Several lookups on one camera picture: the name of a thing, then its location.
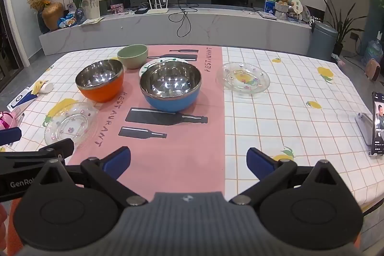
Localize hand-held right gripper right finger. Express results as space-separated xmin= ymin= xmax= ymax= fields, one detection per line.
xmin=228 ymin=147 xmax=345 ymax=205

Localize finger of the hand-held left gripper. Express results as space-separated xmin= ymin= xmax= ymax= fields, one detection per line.
xmin=37 ymin=138 xmax=75 ymax=165
xmin=0 ymin=128 xmax=22 ymax=146

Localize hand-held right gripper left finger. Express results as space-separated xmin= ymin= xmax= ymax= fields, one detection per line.
xmin=28 ymin=146 xmax=149 ymax=205

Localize clear glass plate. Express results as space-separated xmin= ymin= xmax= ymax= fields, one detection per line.
xmin=216 ymin=62 xmax=270 ymax=95
xmin=44 ymin=102 xmax=98 ymax=146

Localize orange steel bowl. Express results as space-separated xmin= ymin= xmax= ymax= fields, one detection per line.
xmin=75 ymin=59 xmax=124 ymax=103

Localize blue steel bowl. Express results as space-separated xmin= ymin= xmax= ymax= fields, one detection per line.
xmin=139 ymin=61 xmax=202 ymax=113

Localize green ceramic bowl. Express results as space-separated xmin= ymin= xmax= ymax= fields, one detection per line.
xmin=117 ymin=45 xmax=149 ymax=70

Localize white fruit-patterned plate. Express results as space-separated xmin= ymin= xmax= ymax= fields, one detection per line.
xmin=139 ymin=58 xmax=192 ymax=78

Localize pink toy ball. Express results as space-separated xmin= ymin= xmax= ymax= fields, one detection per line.
xmin=0 ymin=111 xmax=17 ymax=131

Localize blue and white box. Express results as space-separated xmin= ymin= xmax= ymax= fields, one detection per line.
xmin=6 ymin=86 xmax=38 ymax=113

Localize pink bottle-print table mat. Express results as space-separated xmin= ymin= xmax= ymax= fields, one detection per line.
xmin=64 ymin=45 xmax=225 ymax=205

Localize dark glass sliding door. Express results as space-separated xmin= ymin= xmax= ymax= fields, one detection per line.
xmin=0 ymin=0 xmax=24 ymax=89

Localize black smartphone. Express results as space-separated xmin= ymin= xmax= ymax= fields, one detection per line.
xmin=369 ymin=91 xmax=384 ymax=157

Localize blue snack packets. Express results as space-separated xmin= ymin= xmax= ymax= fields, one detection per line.
xmin=58 ymin=16 xmax=77 ymax=29

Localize loose papers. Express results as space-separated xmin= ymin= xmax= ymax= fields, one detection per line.
xmin=78 ymin=17 xmax=104 ymax=25

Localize grey trash can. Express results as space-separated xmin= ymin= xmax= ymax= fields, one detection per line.
xmin=307 ymin=21 xmax=339 ymax=61

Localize potted plant in black pot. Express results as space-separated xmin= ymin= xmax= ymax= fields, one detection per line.
xmin=322 ymin=0 xmax=368 ymax=57

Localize white printed holder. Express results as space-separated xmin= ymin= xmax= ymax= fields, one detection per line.
xmin=82 ymin=0 xmax=101 ymax=19

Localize grey marble television bench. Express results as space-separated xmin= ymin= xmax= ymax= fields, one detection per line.
xmin=38 ymin=6 xmax=314 ymax=56

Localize brown rounded appliance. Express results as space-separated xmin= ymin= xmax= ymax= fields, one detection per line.
xmin=365 ymin=60 xmax=381 ymax=82

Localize white router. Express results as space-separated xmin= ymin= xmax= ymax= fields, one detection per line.
xmin=146 ymin=0 xmax=169 ymax=15

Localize clear plastic bag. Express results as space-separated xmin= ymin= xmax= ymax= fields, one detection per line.
xmin=363 ymin=40 xmax=383 ymax=66

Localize white round hand fan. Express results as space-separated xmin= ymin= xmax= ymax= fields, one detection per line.
xmin=290 ymin=0 xmax=302 ymax=19

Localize black cable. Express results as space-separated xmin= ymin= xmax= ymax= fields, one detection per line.
xmin=168 ymin=2 xmax=199 ymax=37

